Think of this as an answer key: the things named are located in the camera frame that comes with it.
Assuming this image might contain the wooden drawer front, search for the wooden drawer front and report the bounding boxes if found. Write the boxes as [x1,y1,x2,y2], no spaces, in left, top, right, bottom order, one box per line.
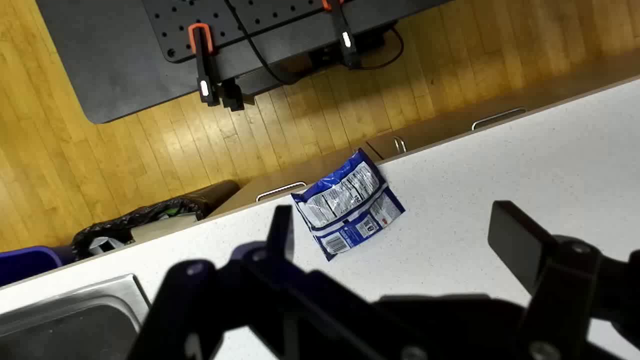
[210,147,376,215]
[366,61,640,162]

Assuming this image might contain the black floor cable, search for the black floor cable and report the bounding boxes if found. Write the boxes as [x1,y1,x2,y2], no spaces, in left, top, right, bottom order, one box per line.
[361,25,407,71]
[224,0,305,85]

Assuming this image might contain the blue and white snack packet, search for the blue and white snack packet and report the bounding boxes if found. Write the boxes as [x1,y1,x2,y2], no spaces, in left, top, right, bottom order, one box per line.
[290,145,409,262]

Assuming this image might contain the blue plastic bin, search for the blue plastic bin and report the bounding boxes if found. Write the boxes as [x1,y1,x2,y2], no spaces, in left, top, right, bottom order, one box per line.
[0,246,71,288]

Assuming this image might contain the orange and black bar clamp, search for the orange and black bar clamp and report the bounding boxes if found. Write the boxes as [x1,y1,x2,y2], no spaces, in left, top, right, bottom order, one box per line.
[320,0,365,69]
[184,21,224,108]

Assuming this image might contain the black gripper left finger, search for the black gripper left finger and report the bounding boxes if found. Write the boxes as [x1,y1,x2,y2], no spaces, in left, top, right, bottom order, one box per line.
[128,204,376,360]

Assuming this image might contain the silver drawer handle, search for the silver drawer handle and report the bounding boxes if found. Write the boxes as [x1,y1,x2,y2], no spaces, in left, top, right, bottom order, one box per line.
[470,106,528,132]
[254,179,311,204]

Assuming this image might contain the trash bin with black bag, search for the trash bin with black bag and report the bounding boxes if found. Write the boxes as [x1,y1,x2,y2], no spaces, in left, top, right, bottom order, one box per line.
[71,178,243,263]

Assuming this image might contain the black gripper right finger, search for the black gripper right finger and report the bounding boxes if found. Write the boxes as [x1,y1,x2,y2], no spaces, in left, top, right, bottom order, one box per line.
[489,200,640,360]

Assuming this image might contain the black perforated mounting board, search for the black perforated mounting board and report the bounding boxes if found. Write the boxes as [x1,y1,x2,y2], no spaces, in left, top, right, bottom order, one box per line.
[138,0,429,66]

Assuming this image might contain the stainless steel double sink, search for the stainless steel double sink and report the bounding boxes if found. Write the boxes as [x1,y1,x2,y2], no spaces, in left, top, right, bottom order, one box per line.
[0,271,153,360]

